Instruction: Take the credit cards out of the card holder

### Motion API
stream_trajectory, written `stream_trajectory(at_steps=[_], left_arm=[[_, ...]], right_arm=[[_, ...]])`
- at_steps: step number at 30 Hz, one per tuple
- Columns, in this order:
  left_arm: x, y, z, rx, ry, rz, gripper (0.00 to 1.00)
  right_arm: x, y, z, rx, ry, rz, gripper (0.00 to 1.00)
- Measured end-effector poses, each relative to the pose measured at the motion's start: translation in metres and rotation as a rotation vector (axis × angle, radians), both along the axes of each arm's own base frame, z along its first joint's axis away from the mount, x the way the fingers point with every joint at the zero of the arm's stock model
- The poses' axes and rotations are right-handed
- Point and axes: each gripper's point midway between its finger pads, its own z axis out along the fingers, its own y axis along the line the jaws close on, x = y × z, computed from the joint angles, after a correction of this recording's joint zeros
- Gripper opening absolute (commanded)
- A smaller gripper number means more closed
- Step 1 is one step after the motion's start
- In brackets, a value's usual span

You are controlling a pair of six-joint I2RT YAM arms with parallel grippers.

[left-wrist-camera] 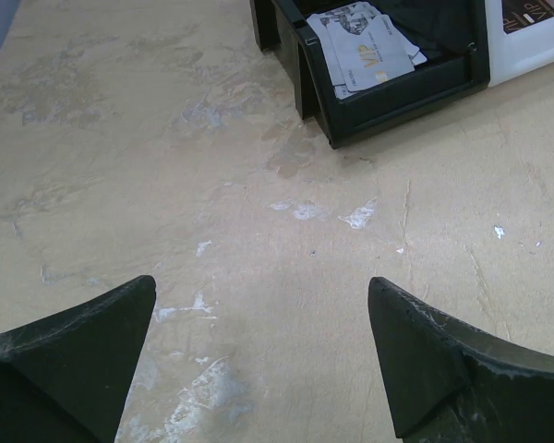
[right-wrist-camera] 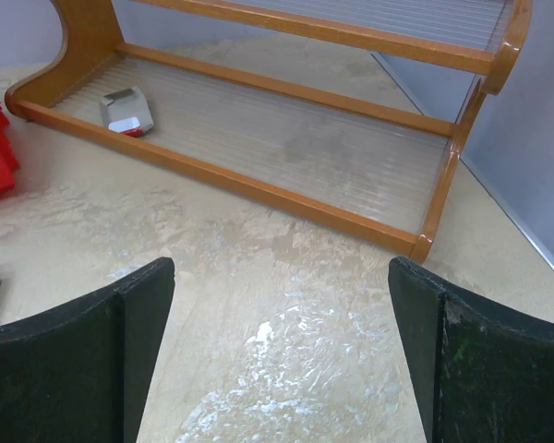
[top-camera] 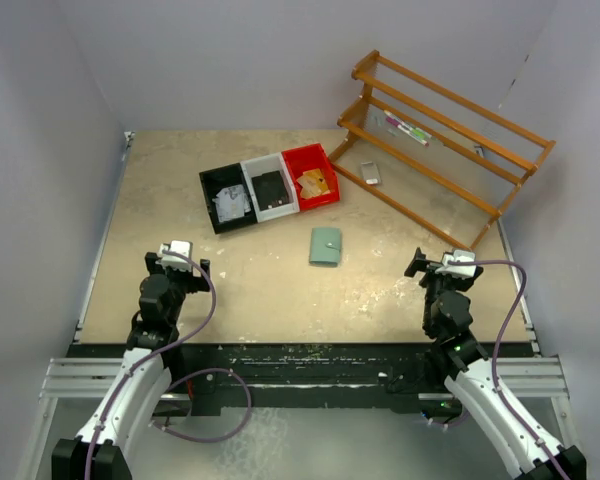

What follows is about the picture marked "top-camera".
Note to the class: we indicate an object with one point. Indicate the orange cards in red bin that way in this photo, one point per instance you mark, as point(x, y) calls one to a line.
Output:
point(313, 184)

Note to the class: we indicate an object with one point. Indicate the wooden rack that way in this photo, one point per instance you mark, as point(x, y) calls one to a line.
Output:
point(486, 153)

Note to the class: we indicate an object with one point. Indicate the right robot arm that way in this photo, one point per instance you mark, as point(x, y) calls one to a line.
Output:
point(470, 373)

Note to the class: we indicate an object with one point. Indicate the pink marker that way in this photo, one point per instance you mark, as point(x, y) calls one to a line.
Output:
point(421, 141)

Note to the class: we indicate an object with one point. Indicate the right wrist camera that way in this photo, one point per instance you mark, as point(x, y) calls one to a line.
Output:
point(458, 264)

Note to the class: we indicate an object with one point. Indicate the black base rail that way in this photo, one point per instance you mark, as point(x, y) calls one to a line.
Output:
point(311, 376)

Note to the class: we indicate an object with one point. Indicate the red bin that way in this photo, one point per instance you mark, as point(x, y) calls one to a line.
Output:
point(301, 159)

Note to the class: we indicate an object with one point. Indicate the white bin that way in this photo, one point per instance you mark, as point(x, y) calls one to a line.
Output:
point(257, 166)

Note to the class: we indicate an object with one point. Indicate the green marker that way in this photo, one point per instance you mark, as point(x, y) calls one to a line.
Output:
point(416, 131)

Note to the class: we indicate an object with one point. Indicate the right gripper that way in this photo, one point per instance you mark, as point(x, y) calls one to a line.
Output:
point(419, 263)

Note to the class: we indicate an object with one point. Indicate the black bin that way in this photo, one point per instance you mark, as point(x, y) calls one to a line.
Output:
point(212, 181)

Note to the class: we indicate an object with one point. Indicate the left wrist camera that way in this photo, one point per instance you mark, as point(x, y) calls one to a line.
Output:
point(175, 255)

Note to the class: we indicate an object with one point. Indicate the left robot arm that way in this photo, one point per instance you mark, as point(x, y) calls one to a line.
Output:
point(102, 448)

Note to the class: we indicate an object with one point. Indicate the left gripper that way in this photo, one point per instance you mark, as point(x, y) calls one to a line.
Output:
point(194, 283)

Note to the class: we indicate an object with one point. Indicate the green card holder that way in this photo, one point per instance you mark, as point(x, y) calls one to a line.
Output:
point(325, 247)

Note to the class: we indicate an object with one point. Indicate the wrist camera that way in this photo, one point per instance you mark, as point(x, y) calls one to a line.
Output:
point(458, 264)
point(175, 255)

